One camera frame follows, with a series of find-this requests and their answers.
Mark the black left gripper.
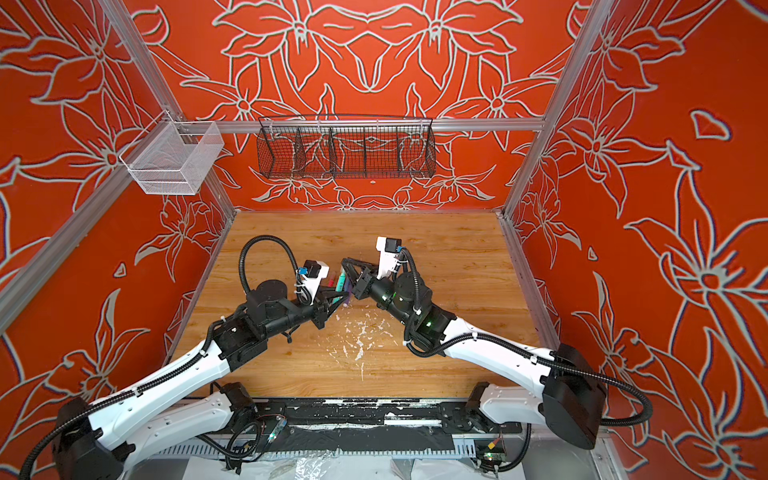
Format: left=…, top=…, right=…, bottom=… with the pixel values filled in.
left=265, top=283, right=348, bottom=339

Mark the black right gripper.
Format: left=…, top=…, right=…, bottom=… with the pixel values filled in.
left=339, top=257, right=416, bottom=329

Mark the purple pen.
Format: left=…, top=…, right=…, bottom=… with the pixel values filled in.
left=344, top=280, right=353, bottom=307

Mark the green pen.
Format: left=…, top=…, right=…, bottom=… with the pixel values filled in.
left=336, top=272, right=346, bottom=291

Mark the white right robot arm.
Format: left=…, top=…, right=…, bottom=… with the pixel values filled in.
left=341, top=247, right=653, bottom=449

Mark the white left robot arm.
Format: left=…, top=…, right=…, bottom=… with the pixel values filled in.
left=18, top=235, right=348, bottom=479

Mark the white mesh basket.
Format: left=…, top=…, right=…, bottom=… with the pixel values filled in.
left=120, top=121, right=224, bottom=196

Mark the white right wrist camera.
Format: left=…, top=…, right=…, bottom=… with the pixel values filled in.
left=376, top=236, right=402, bottom=279

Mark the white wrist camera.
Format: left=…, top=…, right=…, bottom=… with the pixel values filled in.
left=297, top=260, right=329, bottom=305
left=376, top=236, right=402, bottom=279

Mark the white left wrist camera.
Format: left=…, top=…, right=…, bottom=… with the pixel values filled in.
left=297, top=260, right=329, bottom=305

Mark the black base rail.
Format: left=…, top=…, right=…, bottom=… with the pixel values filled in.
left=255, top=398, right=524, bottom=456

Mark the black wire basket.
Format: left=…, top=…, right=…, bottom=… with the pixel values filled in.
left=256, top=115, right=437, bottom=180

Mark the aluminium frame post left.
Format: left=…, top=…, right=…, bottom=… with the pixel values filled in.
left=98, top=0, right=238, bottom=223

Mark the aluminium frame post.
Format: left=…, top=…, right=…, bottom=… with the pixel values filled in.
left=98, top=0, right=238, bottom=223
left=501, top=0, right=614, bottom=221

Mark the aluminium frame post right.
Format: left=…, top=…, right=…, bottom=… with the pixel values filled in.
left=501, top=0, right=614, bottom=221

